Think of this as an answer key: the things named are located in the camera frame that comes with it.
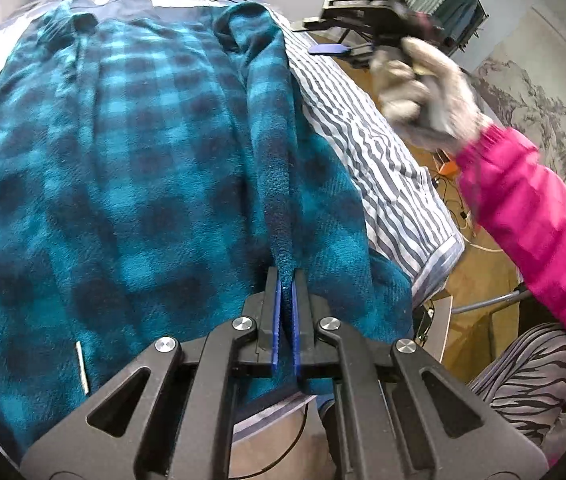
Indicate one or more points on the wall poster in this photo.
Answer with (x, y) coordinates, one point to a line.
(538, 100)

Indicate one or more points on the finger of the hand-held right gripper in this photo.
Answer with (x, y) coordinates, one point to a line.
(318, 23)
(328, 50)

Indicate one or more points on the person's right hand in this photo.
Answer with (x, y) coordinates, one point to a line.
(443, 105)

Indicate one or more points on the teal plaid fleece jacket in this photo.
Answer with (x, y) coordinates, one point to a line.
(113, 160)

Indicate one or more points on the dark teal hanging jacket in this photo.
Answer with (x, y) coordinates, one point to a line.
(460, 5)

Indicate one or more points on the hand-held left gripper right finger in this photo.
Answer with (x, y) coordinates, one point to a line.
(295, 330)

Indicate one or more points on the zebra striped pants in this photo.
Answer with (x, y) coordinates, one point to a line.
(518, 385)

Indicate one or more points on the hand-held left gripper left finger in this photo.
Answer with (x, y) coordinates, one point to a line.
(275, 320)

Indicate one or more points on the wooden board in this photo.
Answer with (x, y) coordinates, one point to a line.
(438, 325)

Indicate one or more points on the grey metal chair frame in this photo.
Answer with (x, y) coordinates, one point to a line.
(488, 302)

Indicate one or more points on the person's right forearm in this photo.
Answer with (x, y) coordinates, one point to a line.
(523, 210)

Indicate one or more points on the orange storage box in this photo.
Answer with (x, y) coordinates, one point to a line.
(447, 167)

